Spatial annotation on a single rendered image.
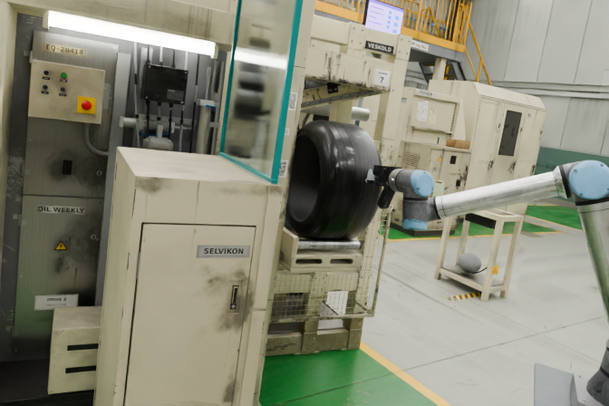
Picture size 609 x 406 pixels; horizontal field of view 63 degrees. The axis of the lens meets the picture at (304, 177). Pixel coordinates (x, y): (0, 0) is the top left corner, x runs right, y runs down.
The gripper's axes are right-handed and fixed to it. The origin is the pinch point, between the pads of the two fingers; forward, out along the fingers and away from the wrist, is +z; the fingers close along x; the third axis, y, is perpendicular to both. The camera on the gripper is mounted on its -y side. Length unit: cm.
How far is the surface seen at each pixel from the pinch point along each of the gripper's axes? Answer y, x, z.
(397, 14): 198, -240, 334
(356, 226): -20.0, -1.3, 7.8
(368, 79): 51, -21, 41
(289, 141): 14.0, 29.5, 18.6
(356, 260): -36.8, -7.5, 14.9
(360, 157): 10.1, 2.6, 3.8
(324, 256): -34.6, 9.3, 14.7
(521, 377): -119, -156, 40
